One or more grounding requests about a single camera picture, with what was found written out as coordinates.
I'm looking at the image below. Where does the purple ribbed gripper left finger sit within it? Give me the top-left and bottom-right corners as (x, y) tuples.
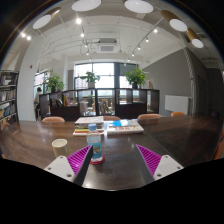
(45, 145), (93, 186)

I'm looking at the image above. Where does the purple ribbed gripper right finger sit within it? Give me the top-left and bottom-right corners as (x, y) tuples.
(135, 145), (183, 184)

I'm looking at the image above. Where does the clear plastic water bottle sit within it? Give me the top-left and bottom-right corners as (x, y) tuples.
(87, 124), (102, 161)

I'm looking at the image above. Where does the cream paper cup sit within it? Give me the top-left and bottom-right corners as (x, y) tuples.
(52, 139), (70, 157)

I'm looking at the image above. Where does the red round coaster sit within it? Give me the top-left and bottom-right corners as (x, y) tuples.
(90, 155), (105, 165)

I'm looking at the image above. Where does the stack of books left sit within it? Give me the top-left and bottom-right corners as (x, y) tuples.
(73, 116), (104, 136)

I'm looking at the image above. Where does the orange chair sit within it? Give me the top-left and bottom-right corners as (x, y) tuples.
(103, 116), (120, 121)
(171, 112), (185, 117)
(42, 116), (65, 123)
(137, 114), (162, 119)

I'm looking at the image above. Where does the orange chair far left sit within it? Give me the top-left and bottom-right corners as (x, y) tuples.
(42, 116), (65, 123)

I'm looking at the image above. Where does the orange chair far right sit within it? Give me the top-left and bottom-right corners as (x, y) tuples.
(171, 112), (185, 117)

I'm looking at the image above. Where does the orange chair middle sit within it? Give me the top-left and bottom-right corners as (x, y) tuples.
(103, 116), (120, 121)

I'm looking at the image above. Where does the white whiteboard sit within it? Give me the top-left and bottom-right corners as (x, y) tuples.
(165, 95), (189, 114)

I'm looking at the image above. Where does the black room divider shelf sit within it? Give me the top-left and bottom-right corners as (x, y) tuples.
(40, 88), (160, 121)

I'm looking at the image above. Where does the person in background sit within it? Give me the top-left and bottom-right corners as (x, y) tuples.
(34, 87), (42, 120)

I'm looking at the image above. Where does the potted plant left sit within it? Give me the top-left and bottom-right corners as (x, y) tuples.
(43, 73), (65, 93)

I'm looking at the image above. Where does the potted plant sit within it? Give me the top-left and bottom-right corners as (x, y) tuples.
(124, 67), (146, 89)
(81, 72), (100, 88)
(43, 73), (65, 93)

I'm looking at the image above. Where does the potted plant right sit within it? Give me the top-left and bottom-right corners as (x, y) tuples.
(124, 67), (146, 89)

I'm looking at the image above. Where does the potted plant middle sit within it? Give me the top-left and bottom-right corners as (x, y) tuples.
(81, 72), (100, 88)

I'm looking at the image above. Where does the ceiling air conditioner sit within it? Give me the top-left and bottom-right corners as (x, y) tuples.
(97, 38), (118, 53)

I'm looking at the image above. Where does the bookshelf at left wall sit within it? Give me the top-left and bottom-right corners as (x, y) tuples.
(0, 70), (19, 126)

